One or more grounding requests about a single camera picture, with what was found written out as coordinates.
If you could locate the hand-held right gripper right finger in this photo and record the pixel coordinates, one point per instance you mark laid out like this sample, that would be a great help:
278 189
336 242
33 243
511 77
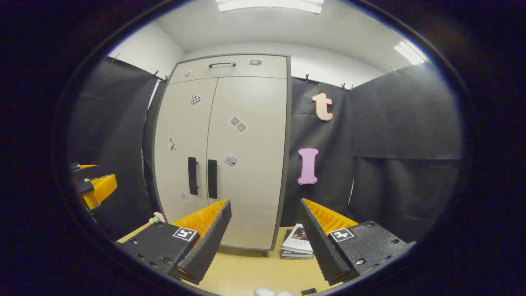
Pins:
324 250

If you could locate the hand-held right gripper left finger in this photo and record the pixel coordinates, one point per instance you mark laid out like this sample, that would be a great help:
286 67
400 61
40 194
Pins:
209 246

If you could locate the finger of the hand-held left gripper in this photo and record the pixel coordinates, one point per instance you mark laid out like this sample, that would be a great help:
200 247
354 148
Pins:
86 173
104 187

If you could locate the cube sticker grey cabinet door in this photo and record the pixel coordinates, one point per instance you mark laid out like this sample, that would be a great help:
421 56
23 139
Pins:
254 185

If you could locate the checkered sticker grey cabinet door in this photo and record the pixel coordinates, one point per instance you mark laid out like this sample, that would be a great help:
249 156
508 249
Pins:
181 119

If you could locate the grey double-door shoe cabinet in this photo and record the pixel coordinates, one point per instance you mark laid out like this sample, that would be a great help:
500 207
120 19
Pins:
246 68

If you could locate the thin white book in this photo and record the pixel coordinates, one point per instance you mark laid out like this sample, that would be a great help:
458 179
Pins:
294 255

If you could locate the green pink plush toy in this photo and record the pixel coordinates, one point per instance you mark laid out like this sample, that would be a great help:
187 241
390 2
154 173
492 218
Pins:
157 218

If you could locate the black backdrop cloth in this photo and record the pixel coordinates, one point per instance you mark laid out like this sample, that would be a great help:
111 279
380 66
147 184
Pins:
390 144

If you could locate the long ceiling light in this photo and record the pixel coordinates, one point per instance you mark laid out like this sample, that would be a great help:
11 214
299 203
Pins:
271 5

